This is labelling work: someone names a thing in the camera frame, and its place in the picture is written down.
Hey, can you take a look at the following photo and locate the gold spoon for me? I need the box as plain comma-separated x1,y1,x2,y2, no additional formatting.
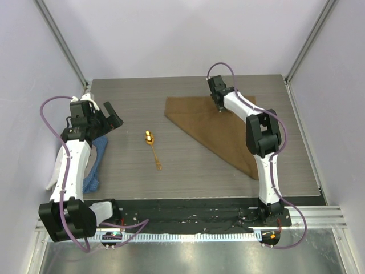
144,130,163,171

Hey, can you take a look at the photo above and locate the brown cloth napkin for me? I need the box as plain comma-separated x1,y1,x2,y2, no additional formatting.
164,96,258,180

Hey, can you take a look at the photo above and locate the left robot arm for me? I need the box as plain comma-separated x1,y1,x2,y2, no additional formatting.
38,98,123,242

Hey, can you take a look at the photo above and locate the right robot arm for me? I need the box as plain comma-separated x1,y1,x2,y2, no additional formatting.
206,75,284,225

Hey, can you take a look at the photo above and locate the white cloth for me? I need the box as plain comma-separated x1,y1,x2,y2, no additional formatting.
46,134,98,191

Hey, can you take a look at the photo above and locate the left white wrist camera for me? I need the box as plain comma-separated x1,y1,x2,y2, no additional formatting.
70,92,100,111

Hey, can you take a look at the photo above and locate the left aluminium frame post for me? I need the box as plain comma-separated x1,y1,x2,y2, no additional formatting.
34,0,88,90

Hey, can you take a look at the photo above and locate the aluminium frame post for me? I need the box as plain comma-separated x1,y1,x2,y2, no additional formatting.
34,0,88,90
284,0,338,84

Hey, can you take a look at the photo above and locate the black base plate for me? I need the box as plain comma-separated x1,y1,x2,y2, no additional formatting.
116,198,292,235

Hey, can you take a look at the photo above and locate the right aluminium frame post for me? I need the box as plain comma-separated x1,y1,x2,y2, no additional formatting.
284,0,338,84

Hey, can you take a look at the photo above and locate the slotted cable duct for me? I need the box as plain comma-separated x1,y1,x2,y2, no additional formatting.
94,232,262,243

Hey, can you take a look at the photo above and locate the aluminium front rail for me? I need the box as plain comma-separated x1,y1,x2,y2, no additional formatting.
35,205,348,232

